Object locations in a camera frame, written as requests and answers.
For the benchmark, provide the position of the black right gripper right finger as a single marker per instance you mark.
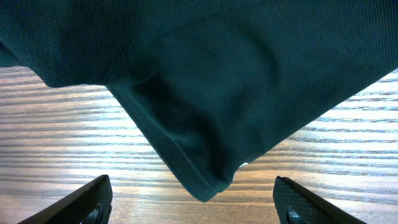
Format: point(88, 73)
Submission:
point(297, 205)

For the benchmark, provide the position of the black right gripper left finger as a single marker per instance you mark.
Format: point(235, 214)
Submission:
point(90, 204)

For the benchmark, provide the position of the black polo shirt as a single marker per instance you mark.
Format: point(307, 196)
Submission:
point(211, 84)

